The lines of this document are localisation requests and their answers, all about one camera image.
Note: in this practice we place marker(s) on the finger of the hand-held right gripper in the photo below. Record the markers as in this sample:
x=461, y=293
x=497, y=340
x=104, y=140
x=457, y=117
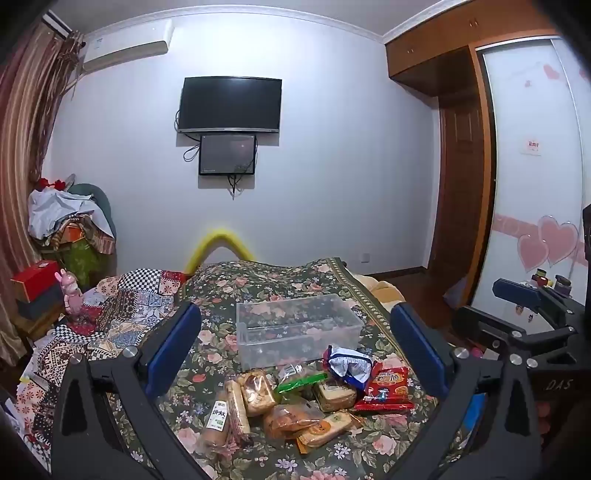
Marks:
x=512, y=291
x=489, y=330

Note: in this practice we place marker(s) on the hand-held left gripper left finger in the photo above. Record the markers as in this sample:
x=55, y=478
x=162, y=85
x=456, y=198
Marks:
x=178, y=346

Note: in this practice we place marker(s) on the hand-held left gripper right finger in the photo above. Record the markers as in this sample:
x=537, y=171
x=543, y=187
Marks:
x=415, y=350

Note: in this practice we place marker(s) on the red snack packet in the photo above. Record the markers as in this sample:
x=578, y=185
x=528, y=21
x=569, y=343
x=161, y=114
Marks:
x=385, y=385

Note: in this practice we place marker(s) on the blue white snack packet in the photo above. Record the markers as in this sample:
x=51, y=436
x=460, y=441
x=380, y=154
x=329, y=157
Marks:
x=348, y=367

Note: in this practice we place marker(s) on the biscuit roll packet white label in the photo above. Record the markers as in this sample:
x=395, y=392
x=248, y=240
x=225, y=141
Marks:
x=216, y=417

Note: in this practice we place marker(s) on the long clear cracker packet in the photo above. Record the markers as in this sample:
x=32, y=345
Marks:
x=238, y=406

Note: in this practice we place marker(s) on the square sandwich cake packet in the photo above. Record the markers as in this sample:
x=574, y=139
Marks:
x=334, y=397

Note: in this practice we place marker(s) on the toast bread packet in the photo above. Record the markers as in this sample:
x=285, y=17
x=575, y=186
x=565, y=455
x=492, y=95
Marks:
x=258, y=392

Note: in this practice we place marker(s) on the clear plastic storage box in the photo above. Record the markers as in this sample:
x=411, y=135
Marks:
x=300, y=330

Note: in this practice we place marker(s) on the green snack packet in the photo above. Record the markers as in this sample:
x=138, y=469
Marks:
x=300, y=381

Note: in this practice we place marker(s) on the beige rice cracker packet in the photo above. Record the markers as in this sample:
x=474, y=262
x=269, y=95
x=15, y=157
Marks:
x=323, y=429

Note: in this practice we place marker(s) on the round orange bread packet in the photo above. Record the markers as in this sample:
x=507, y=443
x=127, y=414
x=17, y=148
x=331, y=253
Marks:
x=288, y=417

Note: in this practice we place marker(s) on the patchwork quilt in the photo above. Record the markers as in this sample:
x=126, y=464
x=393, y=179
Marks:
x=124, y=304

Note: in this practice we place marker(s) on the beige fleece blanket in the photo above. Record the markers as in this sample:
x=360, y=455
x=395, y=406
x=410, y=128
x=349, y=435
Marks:
x=383, y=290

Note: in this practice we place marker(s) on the green floral bedspread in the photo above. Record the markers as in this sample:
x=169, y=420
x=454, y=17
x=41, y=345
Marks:
x=258, y=286

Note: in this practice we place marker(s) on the wooden door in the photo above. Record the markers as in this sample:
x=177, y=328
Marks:
x=461, y=194

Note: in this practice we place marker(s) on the pink plush toy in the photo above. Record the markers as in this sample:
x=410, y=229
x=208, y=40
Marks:
x=69, y=293

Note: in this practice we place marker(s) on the yellow foam tube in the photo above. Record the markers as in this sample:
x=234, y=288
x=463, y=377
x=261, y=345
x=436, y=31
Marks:
x=221, y=232

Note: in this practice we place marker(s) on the green patterned bag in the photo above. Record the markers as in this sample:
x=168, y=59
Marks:
x=83, y=261

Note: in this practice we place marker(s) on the dark grey box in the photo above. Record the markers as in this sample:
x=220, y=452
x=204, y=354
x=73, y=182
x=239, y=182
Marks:
x=39, y=307

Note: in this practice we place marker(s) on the white label sticker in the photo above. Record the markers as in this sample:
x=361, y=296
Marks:
x=532, y=147

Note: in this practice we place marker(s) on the red box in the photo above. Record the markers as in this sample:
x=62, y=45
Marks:
x=37, y=277

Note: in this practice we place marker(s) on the green chair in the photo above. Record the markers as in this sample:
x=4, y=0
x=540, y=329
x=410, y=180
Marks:
x=104, y=203

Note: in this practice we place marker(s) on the pile of clothes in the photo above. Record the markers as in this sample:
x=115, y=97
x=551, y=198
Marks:
x=60, y=212

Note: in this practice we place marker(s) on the wooden overhead cabinet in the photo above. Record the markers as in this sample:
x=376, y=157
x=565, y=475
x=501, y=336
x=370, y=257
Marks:
x=429, y=50

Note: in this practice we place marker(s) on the striped brown curtain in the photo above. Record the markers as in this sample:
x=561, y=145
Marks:
x=25, y=138

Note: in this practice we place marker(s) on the white air conditioner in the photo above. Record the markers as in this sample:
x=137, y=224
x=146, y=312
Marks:
x=124, y=46

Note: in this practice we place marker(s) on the small black wall monitor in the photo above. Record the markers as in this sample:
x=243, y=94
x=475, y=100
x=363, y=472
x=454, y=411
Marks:
x=227, y=154

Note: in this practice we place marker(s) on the black wall television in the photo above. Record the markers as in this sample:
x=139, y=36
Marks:
x=230, y=104

